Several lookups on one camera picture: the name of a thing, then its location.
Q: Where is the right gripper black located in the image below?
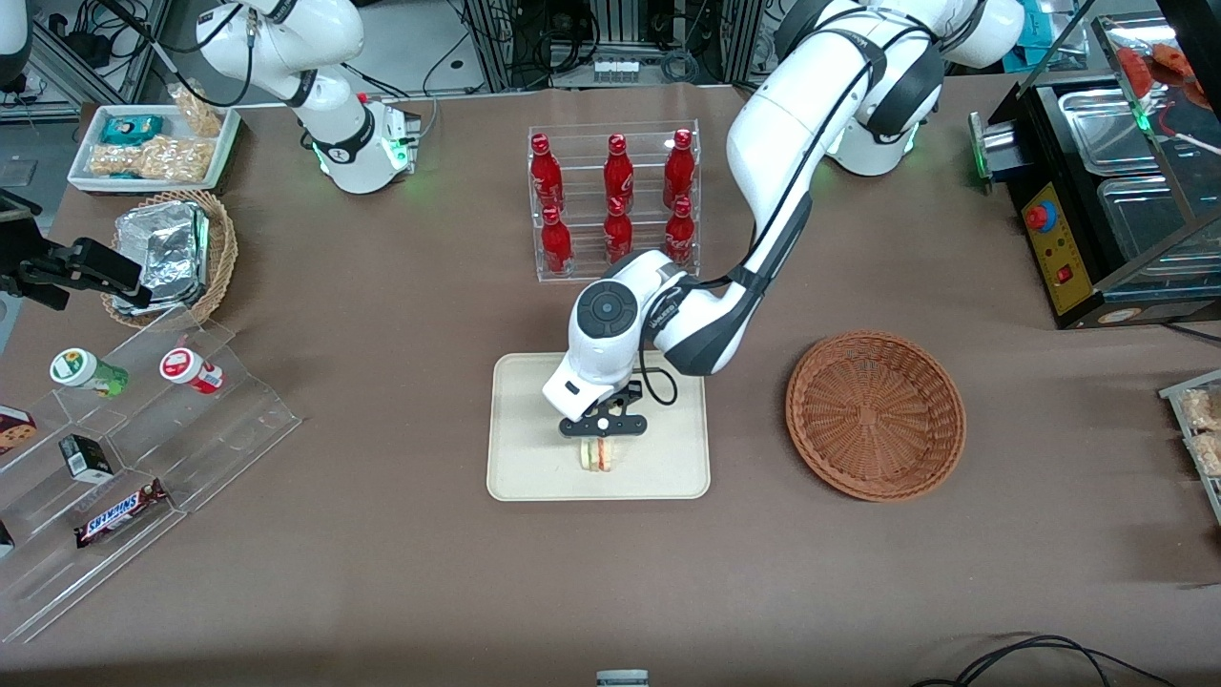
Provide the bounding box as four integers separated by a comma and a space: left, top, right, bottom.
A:
0, 189, 155, 313

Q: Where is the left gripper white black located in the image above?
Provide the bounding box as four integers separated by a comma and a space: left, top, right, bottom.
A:
542, 356, 652, 455

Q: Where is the cream plastic tray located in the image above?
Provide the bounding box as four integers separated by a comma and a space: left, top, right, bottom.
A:
486, 350, 713, 502

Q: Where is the tan wicker basket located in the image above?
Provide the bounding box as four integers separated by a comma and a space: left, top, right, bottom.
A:
101, 188, 239, 331

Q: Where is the white rectangular snack tray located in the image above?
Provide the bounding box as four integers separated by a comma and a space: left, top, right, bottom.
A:
67, 103, 242, 196

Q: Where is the brown wicker round basket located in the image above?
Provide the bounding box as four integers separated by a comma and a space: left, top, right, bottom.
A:
785, 330, 967, 503

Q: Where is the metal tray with snacks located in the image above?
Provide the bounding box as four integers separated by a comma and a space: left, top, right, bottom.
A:
1158, 369, 1221, 528

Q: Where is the silver foil container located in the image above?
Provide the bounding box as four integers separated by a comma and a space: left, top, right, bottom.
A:
110, 199, 212, 317

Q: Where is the green lid yogurt bottle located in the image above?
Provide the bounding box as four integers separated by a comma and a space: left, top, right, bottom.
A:
50, 347, 131, 400

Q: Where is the red lid yogurt bottle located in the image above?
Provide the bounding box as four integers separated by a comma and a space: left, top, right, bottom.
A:
158, 346, 226, 396

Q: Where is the clear peanut snack bag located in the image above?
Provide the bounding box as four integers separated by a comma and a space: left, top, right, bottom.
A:
134, 135, 214, 183
169, 83, 226, 138
87, 141, 144, 179

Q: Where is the teal snack packet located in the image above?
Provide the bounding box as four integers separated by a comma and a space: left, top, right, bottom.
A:
99, 114, 166, 147

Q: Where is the clear acrylic bottle rack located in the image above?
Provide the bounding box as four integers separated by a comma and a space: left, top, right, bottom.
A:
527, 119, 702, 283

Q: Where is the clear acrylic stepped display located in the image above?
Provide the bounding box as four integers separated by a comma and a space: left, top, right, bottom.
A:
0, 309, 302, 646

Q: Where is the small black carton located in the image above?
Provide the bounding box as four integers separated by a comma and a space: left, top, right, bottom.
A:
58, 433, 116, 484

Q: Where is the brown chocolate cookie box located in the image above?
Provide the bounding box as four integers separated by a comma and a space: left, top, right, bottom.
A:
0, 405, 38, 457

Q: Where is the red cola bottle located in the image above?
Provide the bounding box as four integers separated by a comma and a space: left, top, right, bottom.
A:
604, 196, 635, 263
664, 196, 697, 268
663, 129, 696, 207
603, 134, 636, 207
529, 134, 565, 215
540, 205, 574, 278

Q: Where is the Snickers chocolate bar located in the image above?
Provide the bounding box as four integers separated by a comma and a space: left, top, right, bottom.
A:
73, 478, 172, 551

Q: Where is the silver metal cylinder fixture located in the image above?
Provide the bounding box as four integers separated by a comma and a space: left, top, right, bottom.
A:
967, 112, 1033, 188

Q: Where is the black food warmer cabinet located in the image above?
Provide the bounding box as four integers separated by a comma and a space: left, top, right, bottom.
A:
987, 11, 1221, 332

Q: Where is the steel warmer pan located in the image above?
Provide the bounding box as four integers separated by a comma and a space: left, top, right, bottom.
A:
1095, 176, 1221, 280
1057, 89, 1167, 178

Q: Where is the teal box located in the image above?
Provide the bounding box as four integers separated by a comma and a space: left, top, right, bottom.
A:
1014, 14, 1077, 54

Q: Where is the aluminium frame rack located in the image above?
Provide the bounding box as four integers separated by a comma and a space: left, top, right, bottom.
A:
462, 0, 788, 93

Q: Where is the black floor cable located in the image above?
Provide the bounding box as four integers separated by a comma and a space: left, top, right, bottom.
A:
908, 634, 1182, 687

